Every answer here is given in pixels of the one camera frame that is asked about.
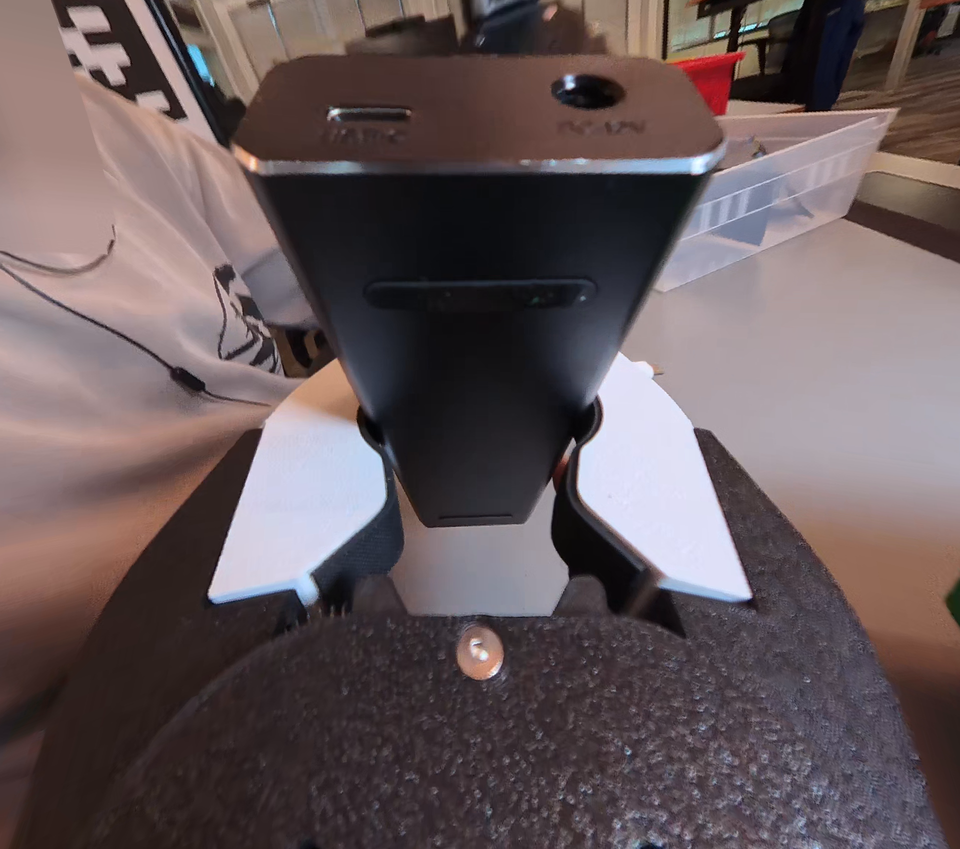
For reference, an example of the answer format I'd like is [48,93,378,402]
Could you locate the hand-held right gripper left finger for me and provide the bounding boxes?
[207,355,403,604]

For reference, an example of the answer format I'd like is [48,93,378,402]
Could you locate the red plastic bin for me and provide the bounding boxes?
[666,51,748,117]

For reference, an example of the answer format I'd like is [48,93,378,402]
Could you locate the black framed marker sign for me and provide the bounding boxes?
[26,0,230,149]

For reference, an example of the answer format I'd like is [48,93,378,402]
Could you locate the dark grey usb hub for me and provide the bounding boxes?
[231,54,727,530]

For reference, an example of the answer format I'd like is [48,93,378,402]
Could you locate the dark blue jacket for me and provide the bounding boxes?
[793,0,870,109]

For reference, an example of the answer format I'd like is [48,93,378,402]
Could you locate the thin black earphone cord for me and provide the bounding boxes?
[0,225,282,408]

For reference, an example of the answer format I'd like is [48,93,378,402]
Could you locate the clear plastic bin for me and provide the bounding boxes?
[658,106,901,293]

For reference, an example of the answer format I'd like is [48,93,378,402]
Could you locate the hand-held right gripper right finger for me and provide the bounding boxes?
[553,351,755,614]

